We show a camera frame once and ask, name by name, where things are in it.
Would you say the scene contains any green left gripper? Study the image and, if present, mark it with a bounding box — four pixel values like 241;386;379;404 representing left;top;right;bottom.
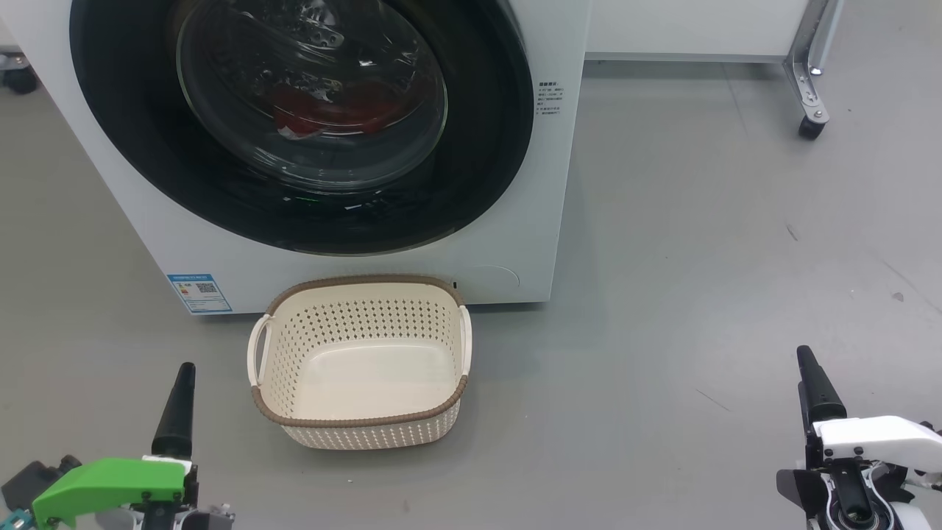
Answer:
32;362;236;530

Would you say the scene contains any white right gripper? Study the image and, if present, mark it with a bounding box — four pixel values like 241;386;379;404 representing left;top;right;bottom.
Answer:
777;345;942;530

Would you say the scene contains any washing machine glass door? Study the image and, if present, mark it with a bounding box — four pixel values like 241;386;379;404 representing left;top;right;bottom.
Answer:
70;0;534;256

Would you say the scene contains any red and white cloth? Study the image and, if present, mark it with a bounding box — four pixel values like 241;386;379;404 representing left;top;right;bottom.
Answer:
274;79;413;141

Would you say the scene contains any cream perforated laundry basket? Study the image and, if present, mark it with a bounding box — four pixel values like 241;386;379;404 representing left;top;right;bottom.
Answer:
247;275;472;451

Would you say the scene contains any white front-load washing machine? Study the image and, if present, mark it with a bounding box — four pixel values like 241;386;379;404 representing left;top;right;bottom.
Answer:
0;0;593;317

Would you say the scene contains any blue energy label sticker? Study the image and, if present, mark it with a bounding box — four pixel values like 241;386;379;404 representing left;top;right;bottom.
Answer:
167;274;233;315

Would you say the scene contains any metal panel leg with caster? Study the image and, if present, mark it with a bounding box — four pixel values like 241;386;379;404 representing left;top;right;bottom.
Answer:
782;0;843;141

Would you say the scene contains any round filter cover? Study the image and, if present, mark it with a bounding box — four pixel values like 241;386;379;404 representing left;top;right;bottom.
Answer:
471;265;521;295

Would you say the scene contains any grey stand leg with caster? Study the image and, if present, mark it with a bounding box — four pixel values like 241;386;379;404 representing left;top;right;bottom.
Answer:
0;48;39;95

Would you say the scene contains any white partition panel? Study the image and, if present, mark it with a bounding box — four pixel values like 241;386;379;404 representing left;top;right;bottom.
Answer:
585;0;814;63

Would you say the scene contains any black text notice sticker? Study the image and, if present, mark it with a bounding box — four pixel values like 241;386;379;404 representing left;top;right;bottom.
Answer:
537;81;566;119

